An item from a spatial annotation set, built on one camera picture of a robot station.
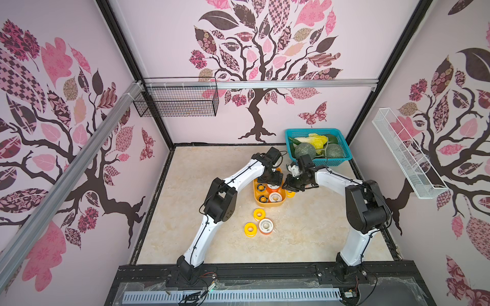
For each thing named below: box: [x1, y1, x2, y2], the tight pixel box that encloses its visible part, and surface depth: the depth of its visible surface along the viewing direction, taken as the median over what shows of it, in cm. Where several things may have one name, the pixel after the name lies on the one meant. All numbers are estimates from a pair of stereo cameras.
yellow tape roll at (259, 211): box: [253, 207, 267, 222], surface depth 91 cm
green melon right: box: [326, 143, 344, 159], surface depth 106 cm
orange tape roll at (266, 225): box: [258, 217, 274, 236], surface depth 87 cm
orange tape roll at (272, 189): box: [266, 183, 281, 194], surface depth 97 cm
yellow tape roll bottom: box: [243, 222, 258, 238], surface depth 87 cm
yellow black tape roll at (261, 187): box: [256, 183, 267, 192], surface depth 101 cm
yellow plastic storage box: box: [252, 177, 287, 208], surface depth 97 cm
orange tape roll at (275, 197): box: [268, 191, 283, 203], surface depth 97 cm
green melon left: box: [294, 142, 317, 160], surface depth 104 cm
